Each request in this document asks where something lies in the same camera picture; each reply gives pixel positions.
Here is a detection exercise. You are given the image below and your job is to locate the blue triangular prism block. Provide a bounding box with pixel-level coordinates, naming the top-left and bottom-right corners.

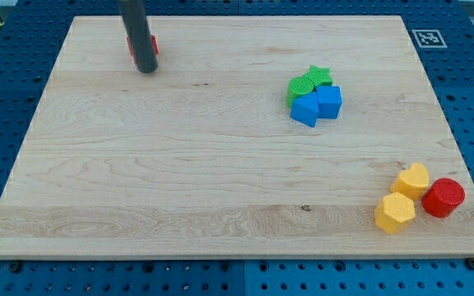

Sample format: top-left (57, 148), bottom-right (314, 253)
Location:
top-left (290, 92), bottom-right (318, 127)

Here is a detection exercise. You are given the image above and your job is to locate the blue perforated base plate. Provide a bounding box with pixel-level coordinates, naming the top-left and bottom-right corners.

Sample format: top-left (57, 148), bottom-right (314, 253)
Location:
top-left (0, 1), bottom-right (474, 295)

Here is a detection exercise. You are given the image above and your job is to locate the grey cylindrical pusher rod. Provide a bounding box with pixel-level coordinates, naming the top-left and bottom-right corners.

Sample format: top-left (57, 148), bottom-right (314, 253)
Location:
top-left (118, 0), bottom-right (158, 73)

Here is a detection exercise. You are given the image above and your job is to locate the red star block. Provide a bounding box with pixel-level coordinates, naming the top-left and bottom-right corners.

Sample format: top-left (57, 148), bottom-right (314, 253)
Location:
top-left (126, 35), bottom-right (159, 64)

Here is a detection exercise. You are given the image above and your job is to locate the blue cube block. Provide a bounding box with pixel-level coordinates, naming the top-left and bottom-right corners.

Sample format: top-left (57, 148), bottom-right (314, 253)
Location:
top-left (316, 86), bottom-right (342, 119)

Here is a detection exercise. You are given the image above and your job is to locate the yellow hexagon block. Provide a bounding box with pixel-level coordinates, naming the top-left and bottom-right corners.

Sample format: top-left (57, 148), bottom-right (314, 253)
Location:
top-left (374, 192), bottom-right (416, 234)

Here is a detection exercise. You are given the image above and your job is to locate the white fiducial marker tag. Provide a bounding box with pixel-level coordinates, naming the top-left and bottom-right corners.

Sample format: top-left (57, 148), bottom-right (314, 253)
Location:
top-left (412, 29), bottom-right (447, 49)

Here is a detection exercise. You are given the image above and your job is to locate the yellow heart block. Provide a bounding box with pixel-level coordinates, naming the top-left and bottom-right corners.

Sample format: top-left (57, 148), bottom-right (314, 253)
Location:
top-left (390, 163), bottom-right (430, 201)

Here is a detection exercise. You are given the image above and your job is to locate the green cylinder block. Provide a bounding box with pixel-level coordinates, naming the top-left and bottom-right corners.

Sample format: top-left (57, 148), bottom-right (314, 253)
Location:
top-left (286, 76), bottom-right (314, 108)

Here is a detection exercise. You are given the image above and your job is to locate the green star block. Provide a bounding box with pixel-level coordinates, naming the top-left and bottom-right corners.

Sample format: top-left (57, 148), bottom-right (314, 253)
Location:
top-left (303, 65), bottom-right (333, 86)

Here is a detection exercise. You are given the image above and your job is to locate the light wooden board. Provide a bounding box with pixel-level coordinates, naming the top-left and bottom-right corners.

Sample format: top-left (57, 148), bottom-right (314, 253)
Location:
top-left (0, 16), bottom-right (474, 261)

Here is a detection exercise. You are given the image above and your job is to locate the red cylinder block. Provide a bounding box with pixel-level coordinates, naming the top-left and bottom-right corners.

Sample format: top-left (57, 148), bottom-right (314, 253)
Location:
top-left (421, 178), bottom-right (466, 218)

